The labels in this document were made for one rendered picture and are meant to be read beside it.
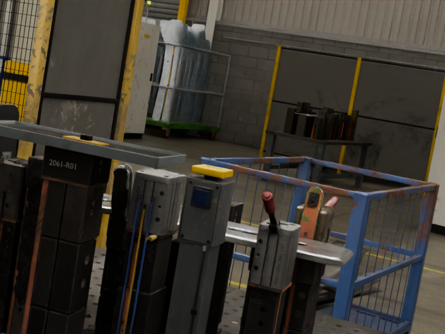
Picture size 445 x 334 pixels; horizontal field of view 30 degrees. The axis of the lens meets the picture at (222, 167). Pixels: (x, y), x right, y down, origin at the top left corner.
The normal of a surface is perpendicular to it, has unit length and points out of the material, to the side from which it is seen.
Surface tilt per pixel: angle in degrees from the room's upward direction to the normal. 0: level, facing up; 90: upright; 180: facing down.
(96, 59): 92
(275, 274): 90
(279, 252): 90
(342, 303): 90
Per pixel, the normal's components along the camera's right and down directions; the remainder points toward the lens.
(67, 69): 0.87, 0.22
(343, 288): -0.47, 0.02
